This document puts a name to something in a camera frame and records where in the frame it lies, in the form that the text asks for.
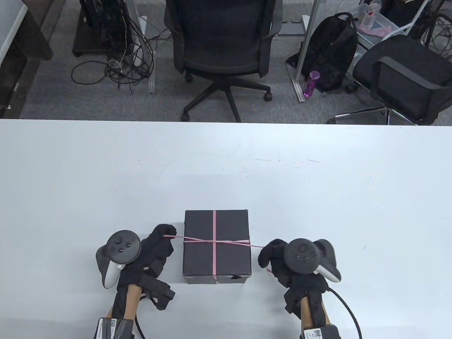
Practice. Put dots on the black backpack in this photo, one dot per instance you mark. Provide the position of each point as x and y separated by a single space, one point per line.
332 49

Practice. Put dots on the purple water bottle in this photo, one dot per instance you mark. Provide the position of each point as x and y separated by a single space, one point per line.
310 83

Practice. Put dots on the clear plastic bin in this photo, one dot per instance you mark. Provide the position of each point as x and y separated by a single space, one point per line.
379 21

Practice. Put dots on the person's right hand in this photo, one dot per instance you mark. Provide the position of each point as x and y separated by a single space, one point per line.
275 261

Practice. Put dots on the black right forearm sensor box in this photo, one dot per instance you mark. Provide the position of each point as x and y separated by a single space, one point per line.
319 332

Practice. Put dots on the black mesh office chair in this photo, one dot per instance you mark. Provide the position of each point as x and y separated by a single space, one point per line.
222 39

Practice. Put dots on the pink ribbon bow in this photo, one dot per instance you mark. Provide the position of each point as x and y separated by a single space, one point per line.
214 261

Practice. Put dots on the black computer tower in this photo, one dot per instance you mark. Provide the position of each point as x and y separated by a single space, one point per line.
102 28

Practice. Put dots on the person's left hand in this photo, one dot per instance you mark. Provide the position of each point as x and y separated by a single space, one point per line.
155 250

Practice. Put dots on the pink cloth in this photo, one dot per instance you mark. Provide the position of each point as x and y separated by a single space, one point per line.
374 31

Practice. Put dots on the grey hand controller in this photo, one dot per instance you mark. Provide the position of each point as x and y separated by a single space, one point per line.
303 256
122 247

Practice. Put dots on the person's right forearm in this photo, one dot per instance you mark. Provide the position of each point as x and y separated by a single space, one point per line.
314 312

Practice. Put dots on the grey right hand controller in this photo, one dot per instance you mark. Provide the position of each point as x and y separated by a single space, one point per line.
303 256

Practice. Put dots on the white power strip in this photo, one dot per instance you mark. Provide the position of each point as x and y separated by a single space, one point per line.
140 35

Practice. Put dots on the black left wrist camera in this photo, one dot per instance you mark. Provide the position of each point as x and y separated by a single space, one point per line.
160 291

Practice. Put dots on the black gift box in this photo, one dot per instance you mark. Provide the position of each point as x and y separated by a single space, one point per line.
226 280

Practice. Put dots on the dark side desk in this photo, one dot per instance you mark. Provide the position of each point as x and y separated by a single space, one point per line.
24 53

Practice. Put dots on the person's left forearm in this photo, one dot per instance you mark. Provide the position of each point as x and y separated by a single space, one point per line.
125 302

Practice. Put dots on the grey left hand controller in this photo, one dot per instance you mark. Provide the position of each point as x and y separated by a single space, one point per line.
122 247

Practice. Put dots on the black chair with grey armrests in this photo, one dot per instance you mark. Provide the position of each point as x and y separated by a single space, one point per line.
402 70

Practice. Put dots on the black gift box lid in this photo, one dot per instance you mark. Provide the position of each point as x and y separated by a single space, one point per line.
233 257

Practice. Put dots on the black left forearm sensor box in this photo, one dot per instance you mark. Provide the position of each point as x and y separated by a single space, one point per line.
113 328

